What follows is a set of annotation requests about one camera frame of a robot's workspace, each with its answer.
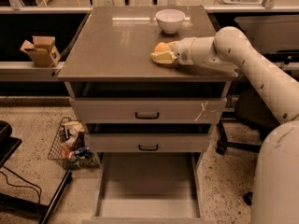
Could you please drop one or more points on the grey drawer cabinet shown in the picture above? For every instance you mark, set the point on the grey drawer cabinet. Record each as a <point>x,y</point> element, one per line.
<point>115,45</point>

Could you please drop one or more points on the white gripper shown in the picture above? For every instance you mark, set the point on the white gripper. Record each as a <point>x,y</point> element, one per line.
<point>183,51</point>

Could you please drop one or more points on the grey top drawer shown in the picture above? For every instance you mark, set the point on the grey top drawer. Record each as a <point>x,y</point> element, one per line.
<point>150,102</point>

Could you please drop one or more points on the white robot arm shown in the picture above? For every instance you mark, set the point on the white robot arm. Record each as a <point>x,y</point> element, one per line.
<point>275,198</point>

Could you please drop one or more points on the wire basket with items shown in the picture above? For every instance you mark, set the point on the wire basket with items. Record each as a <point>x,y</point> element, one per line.
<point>68,148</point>

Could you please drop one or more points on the grey drawer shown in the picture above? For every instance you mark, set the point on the grey drawer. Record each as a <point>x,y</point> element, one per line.
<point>149,137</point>
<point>148,188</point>
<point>150,102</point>

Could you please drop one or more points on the grey middle drawer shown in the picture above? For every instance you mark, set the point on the grey middle drawer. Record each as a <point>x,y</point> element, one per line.
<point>149,137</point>

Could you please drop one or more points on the orange fruit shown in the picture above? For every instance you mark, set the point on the orange fruit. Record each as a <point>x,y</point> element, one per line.
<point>162,47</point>

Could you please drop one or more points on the black table stand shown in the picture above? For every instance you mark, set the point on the black table stand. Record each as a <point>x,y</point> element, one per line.
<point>39,211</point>

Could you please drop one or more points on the grey bottom drawer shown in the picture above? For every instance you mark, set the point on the grey bottom drawer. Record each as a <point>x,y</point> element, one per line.
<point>148,188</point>

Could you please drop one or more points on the white ceramic bowl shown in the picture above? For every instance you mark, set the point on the white ceramic bowl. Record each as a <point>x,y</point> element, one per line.
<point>170,20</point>

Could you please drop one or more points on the open cardboard box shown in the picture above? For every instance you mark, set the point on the open cardboard box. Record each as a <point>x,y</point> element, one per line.
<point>42,51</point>

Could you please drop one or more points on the black office chair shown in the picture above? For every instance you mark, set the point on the black office chair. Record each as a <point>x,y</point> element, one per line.
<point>250,110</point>

